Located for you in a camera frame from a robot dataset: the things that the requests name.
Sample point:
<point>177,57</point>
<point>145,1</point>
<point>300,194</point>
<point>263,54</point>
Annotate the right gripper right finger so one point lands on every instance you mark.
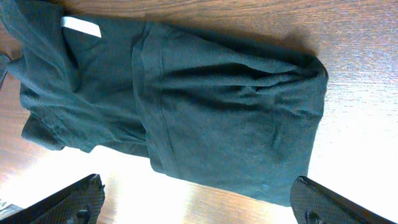
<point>313,203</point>

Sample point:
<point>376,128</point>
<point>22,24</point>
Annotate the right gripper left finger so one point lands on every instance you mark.
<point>79,203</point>

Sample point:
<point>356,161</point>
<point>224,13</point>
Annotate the dark green Nike t-shirt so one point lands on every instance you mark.
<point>228,113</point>

